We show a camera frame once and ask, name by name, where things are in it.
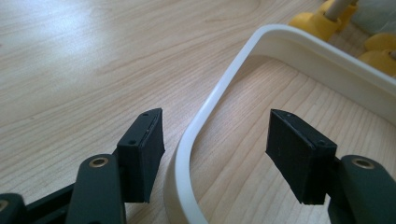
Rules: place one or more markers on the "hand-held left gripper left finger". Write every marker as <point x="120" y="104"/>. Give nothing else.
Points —
<point x="140" y="155"/>

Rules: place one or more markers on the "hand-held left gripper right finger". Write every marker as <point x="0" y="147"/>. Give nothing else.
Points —
<point x="299" y="155"/>

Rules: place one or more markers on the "yellow plastic connector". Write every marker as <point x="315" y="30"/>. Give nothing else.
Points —
<point x="314" y="23"/>
<point x="378" y="56"/>

